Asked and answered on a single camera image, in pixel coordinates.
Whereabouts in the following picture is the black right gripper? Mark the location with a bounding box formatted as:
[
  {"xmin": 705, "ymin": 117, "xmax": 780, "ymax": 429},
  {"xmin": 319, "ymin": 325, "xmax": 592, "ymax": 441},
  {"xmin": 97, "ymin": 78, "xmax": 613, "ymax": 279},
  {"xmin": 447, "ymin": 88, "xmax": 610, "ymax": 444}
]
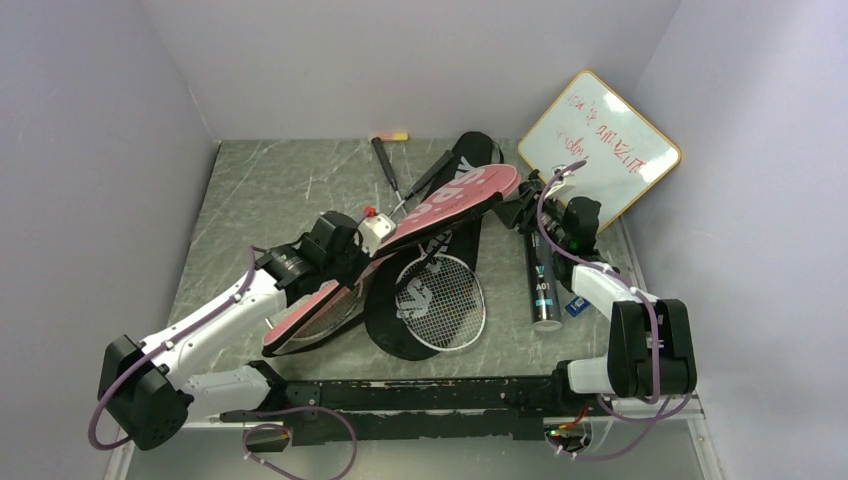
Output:
[{"xmin": 490, "ymin": 186, "xmax": 570, "ymax": 250}]

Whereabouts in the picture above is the black shuttlecock tube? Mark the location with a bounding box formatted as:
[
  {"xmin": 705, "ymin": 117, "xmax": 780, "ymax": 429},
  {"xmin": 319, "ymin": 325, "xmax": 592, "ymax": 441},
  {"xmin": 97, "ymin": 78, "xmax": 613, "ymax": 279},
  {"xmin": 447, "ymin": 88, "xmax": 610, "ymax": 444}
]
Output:
[{"xmin": 524, "ymin": 231, "xmax": 563, "ymax": 332}]

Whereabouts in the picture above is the pink racket bag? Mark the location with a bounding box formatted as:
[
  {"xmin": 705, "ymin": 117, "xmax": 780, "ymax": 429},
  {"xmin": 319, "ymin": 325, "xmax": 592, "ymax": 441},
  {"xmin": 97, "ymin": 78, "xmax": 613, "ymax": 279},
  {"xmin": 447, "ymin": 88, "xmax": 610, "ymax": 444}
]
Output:
[{"xmin": 262, "ymin": 164, "xmax": 521, "ymax": 358}]

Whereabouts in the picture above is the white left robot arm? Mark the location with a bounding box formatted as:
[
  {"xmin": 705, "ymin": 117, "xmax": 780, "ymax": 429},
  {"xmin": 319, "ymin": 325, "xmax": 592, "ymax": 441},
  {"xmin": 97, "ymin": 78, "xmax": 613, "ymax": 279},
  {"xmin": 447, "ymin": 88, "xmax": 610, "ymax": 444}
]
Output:
[{"xmin": 87, "ymin": 211, "xmax": 397, "ymax": 451}]

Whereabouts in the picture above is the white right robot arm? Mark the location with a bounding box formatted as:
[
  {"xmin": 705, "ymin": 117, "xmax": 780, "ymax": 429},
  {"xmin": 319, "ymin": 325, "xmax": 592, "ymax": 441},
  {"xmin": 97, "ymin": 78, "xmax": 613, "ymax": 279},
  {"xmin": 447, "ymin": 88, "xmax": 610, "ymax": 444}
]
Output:
[{"xmin": 495, "ymin": 161, "xmax": 697, "ymax": 415}]

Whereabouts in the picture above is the white racket left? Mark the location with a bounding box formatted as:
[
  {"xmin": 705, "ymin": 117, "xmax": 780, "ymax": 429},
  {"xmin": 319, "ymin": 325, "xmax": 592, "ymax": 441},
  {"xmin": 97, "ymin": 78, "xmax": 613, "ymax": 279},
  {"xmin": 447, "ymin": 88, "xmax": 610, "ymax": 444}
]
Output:
[{"xmin": 272, "ymin": 141, "xmax": 407, "ymax": 342}]

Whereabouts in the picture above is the white racket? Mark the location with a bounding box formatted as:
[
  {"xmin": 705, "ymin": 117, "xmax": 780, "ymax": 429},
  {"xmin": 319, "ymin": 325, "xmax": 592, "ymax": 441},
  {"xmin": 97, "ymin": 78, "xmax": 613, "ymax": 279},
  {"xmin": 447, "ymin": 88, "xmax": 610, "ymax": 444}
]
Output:
[
  {"xmin": 394, "ymin": 150, "xmax": 487, "ymax": 352},
  {"xmin": 272, "ymin": 141, "xmax": 407, "ymax": 342}
]

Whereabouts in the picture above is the black racket bag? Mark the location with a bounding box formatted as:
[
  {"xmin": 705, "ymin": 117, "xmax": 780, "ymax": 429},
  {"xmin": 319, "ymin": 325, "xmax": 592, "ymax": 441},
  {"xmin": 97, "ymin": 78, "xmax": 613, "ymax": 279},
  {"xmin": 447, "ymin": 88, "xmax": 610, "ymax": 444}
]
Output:
[{"xmin": 360, "ymin": 131, "xmax": 503, "ymax": 361}]

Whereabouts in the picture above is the white racket right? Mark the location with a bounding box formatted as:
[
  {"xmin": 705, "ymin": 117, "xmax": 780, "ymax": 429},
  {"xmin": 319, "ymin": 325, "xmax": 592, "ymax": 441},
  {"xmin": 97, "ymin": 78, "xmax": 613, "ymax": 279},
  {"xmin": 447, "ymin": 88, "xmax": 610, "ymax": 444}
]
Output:
[{"xmin": 394, "ymin": 150, "xmax": 487, "ymax": 352}]

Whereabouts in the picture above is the yellow pink marker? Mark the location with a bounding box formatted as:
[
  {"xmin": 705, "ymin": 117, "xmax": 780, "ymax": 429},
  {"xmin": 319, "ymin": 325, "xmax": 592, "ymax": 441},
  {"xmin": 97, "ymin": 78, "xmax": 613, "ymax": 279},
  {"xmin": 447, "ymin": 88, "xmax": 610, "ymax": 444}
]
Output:
[{"xmin": 370, "ymin": 132, "xmax": 409, "ymax": 142}]

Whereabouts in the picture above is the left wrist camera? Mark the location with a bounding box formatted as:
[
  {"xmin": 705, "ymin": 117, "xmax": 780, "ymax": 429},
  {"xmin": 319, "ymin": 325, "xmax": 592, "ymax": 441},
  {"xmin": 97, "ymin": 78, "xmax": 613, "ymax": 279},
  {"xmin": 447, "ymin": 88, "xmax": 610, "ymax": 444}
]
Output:
[{"xmin": 357, "ymin": 206, "xmax": 397, "ymax": 257}]

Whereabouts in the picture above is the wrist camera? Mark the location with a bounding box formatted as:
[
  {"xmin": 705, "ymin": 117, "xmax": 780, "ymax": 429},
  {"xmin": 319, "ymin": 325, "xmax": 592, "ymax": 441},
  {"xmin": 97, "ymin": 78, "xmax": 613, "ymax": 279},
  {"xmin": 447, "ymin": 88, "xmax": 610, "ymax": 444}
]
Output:
[
  {"xmin": 551, "ymin": 165, "xmax": 577, "ymax": 191},
  {"xmin": 357, "ymin": 206, "xmax": 397, "ymax": 257}
]

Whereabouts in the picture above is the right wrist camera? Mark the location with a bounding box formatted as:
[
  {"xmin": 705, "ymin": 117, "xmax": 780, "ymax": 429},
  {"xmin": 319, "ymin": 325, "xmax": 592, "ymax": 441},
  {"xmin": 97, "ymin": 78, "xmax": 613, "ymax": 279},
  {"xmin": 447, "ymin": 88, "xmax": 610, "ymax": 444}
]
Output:
[{"xmin": 551, "ymin": 165, "xmax": 577, "ymax": 191}]

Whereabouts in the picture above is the whiteboard with yellow frame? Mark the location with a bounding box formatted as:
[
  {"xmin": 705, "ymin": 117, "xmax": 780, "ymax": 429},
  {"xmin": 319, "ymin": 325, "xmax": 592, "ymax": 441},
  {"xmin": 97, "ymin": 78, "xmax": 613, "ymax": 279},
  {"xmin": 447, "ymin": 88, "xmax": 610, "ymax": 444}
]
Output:
[{"xmin": 518, "ymin": 70, "xmax": 682, "ymax": 230}]

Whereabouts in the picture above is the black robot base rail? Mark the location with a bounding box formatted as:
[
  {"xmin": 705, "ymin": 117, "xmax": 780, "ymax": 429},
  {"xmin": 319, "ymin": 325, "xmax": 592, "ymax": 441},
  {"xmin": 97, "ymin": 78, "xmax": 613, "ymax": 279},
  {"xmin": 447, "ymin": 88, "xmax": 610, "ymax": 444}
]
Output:
[{"xmin": 221, "ymin": 374, "xmax": 611, "ymax": 446}]

